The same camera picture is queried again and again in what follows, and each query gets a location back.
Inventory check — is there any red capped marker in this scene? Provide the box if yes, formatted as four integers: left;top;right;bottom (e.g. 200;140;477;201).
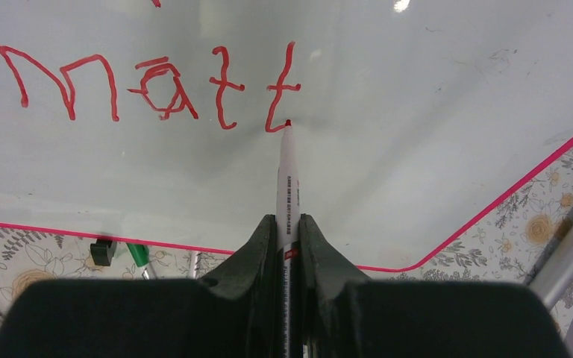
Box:
275;119;303;357

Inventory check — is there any pink framed whiteboard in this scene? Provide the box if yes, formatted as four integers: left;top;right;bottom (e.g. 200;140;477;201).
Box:
0;1;573;269

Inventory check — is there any black whiteboard foot left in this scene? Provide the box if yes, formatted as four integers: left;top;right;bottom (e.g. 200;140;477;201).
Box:
90;239;117;267

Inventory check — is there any blue capped marker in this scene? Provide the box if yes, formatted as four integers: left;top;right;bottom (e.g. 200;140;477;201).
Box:
187;251;201;279

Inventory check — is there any green capped marker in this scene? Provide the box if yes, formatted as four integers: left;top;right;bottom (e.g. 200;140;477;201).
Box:
126;243;157;280

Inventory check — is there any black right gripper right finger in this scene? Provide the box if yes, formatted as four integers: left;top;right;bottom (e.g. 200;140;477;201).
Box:
299;214;569;357

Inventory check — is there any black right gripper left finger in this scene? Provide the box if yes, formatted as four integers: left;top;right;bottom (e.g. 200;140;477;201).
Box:
0;215;275;357

